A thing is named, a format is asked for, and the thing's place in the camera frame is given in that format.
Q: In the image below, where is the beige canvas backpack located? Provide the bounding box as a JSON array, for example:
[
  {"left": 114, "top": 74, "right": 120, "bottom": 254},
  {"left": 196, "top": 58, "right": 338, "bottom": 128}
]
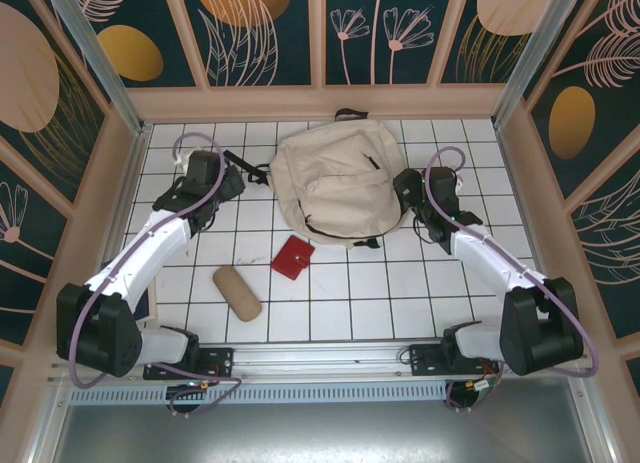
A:
[{"left": 223, "top": 107, "right": 406, "bottom": 254}]

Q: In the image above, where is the red snap wallet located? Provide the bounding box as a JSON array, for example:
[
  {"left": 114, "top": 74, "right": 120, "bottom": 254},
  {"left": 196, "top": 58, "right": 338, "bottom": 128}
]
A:
[{"left": 270, "top": 235, "right": 316, "bottom": 280}]

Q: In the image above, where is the brown fabric pencil case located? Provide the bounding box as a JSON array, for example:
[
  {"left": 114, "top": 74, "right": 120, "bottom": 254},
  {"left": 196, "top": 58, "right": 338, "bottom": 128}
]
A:
[{"left": 212, "top": 265, "right": 264, "bottom": 324}]

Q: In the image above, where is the blue book yellow label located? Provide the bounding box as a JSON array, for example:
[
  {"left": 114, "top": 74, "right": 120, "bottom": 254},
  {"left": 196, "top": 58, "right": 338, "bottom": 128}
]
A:
[{"left": 134, "top": 282, "right": 160, "bottom": 330}]

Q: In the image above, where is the small green circuit board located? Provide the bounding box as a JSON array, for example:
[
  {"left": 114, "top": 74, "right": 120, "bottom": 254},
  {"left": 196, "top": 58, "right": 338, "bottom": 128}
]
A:
[{"left": 467, "top": 377, "right": 503, "bottom": 394}]

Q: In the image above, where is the grey metal sheet panel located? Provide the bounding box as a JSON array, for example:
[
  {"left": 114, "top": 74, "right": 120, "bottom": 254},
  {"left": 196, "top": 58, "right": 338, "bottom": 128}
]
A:
[{"left": 27, "top": 377, "right": 616, "bottom": 463}]

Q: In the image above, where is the aluminium side rail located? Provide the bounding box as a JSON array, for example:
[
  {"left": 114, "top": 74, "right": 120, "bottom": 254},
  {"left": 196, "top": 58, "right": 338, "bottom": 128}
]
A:
[{"left": 97, "top": 125, "right": 154, "bottom": 284}]

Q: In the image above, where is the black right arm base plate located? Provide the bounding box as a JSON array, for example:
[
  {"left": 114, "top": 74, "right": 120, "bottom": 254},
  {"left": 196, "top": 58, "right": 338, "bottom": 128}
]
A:
[{"left": 408, "top": 342, "right": 501, "bottom": 379}]

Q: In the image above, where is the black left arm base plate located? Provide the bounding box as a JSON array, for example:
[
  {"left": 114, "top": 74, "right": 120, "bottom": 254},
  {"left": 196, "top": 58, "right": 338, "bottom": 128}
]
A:
[{"left": 143, "top": 346, "right": 235, "bottom": 382}]

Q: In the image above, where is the aluminium right corner post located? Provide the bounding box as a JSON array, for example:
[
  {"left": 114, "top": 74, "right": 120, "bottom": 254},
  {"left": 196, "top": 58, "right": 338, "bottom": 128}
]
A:
[{"left": 492, "top": 0, "right": 581, "bottom": 129}]

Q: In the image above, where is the aluminium corner post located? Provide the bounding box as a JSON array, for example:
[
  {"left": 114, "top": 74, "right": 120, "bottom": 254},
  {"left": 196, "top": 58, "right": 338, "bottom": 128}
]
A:
[
  {"left": 492, "top": 0, "right": 581, "bottom": 129},
  {"left": 39, "top": 0, "right": 154, "bottom": 137}
]

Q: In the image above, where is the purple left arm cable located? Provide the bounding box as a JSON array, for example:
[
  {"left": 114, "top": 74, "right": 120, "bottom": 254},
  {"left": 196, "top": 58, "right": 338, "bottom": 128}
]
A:
[{"left": 69, "top": 132, "right": 245, "bottom": 419}]

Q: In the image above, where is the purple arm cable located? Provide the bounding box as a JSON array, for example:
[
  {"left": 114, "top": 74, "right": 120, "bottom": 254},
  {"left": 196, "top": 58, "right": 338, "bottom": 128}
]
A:
[
  {"left": 424, "top": 145, "right": 601, "bottom": 413},
  {"left": 69, "top": 132, "right": 245, "bottom": 419}
]

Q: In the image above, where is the aluminium mounting rail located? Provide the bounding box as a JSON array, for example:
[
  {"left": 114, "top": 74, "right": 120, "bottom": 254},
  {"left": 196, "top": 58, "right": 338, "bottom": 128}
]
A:
[{"left": 47, "top": 336, "right": 599, "bottom": 384}]

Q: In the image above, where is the aluminium left corner post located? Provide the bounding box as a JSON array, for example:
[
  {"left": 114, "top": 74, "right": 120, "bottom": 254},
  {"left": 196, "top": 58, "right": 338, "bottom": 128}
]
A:
[{"left": 39, "top": 0, "right": 154, "bottom": 137}]

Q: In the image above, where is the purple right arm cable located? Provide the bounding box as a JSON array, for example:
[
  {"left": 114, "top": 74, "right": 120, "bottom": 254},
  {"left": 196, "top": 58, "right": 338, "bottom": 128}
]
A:
[{"left": 424, "top": 145, "right": 601, "bottom": 413}]

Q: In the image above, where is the slotted grey cable duct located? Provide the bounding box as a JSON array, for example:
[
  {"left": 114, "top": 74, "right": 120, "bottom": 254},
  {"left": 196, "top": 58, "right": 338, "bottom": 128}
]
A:
[{"left": 67, "top": 385, "right": 454, "bottom": 407}]

